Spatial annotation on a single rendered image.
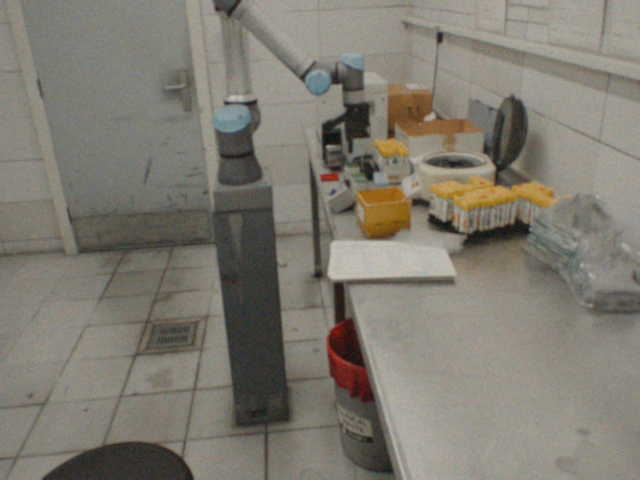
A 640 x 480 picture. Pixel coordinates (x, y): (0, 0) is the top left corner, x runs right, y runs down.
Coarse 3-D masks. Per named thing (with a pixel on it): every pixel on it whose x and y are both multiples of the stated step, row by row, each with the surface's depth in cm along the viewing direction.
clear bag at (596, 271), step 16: (592, 240) 134; (608, 240) 130; (624, 240) 132; (576, 256) 135; (592, 256) 130; (608, 256) 128; (624, 256) 127; (560, 272) 141; (576, 272) 132; (592, 272) 129; (608, 272) 127; (624, 272) 125; (576, 288) 132; (592, 288) 127; (608, 288) 126; (624, 288) 125; (592, 304) 127; (608, 304) 126; (624, 304) 126
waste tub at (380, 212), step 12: (360, 192) 176; (372, 192) 177; (384, 192) 177; (396, 192) 178; (360, 204) 171; (372, 204) 164; (384, 204) 165; (396, 204) 166; (408, 204) 166; (360, 216) 173; (372, 216) 166; (384, 216) 166; (396, 216) 167; (408, 216) 168; (372, 228) 167; (384, 228) 168; (396, 228) 168; (408, 228) 169
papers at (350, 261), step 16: (336, 256) 154; (352, 256) 154; (368, 256) 153; (384, 256) 153; (400, 256) 153; (416, 256) 152; (432, 256) 152; (448, 256) 151; (336, 272) 146; (352, 272) 145; (368, 272) 145; (384, 272) 144; (400, 272) 144; (416, 272) 144; (432, 272) 143; (448, 272) 143
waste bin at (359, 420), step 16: (352, 320) 212; (336, 336) 206; (352, 336) 210; (336, 352) 205; (352, 352) 210; (336, 368) 191; (352, 368) 185; (336, 384) 199; (352, 384) 187; (368, 384) 185; (336, 400) 204; (352, 400) 193; (368, 400) 186; (352, 416) 196; (368, 416) 193; (352, 432) 200; (368, 432) 196; (352, 448) 204; (368, 448) 200; (384, 448) 198; (368, 464) 203; (384, 464) 201
